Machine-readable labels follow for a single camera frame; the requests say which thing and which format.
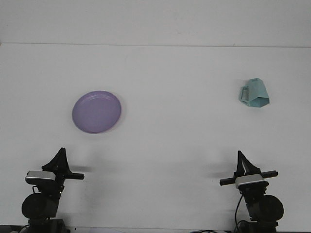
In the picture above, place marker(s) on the pale blue hexagonal cup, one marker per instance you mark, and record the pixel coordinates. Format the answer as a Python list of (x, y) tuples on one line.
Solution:
[(257, 93)]

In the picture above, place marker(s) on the pale purple round plate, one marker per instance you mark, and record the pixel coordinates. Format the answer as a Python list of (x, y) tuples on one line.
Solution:
[(96, 112)]

